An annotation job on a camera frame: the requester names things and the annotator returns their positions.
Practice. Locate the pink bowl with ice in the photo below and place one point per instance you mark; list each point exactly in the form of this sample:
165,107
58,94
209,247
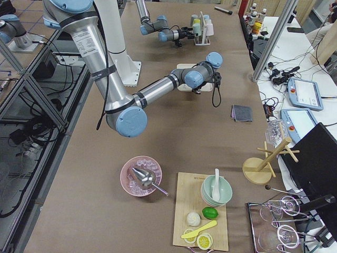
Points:
130,185

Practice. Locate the wooden cutting board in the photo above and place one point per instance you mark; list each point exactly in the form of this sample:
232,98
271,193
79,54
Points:
189,199

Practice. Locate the green cup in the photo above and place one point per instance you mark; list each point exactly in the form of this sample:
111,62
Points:
196,29

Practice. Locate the white wire cup rack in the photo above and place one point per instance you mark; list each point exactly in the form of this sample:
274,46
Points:
202,40

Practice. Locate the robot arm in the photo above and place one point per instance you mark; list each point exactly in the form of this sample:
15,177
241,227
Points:
96,29
161,26

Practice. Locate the blue teach pendant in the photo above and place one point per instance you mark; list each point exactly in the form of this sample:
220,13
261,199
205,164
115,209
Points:
304,94
298,122

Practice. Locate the yellow plastic knife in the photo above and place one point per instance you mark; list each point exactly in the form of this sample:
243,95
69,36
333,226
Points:
195,232

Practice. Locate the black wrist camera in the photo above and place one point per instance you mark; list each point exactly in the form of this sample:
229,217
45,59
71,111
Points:
177,43

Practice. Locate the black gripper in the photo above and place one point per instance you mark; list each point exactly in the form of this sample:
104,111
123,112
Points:
198,91
181,33

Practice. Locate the aluminium frame post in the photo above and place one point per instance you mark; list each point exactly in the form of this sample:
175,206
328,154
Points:
277,31

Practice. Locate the clear textured glass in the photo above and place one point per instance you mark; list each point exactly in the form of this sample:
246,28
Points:
273,132

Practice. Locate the white ceramic spoon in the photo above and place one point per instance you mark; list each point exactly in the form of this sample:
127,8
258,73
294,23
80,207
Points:
215,191

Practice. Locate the black monitor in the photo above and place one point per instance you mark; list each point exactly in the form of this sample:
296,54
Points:
315,172

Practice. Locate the folded grey cloth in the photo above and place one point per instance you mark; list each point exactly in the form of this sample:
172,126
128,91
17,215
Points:
240,113

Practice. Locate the green lime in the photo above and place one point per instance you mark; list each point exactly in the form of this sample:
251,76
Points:
210,213

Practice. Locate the far blue teach pendant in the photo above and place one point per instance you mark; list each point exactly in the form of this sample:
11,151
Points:
304,94

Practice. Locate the lemon slice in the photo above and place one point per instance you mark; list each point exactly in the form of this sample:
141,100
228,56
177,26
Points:
204,241

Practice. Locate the near blue teach pendant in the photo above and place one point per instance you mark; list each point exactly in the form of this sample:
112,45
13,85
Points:
298,122

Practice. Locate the metal scoop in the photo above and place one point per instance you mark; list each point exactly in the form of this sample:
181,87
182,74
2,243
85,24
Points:
145,178

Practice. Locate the yellow cup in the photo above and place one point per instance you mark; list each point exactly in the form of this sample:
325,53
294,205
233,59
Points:
195,21

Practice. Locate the pink cup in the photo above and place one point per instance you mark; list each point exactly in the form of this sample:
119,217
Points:
209,29

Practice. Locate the wooden mug tree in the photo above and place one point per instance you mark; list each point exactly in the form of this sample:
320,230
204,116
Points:
260,171

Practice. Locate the cream rabbit tray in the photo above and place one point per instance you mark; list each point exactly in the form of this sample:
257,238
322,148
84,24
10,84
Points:
208,87

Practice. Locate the black wine glass rack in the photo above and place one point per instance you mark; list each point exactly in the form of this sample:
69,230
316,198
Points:
290,222

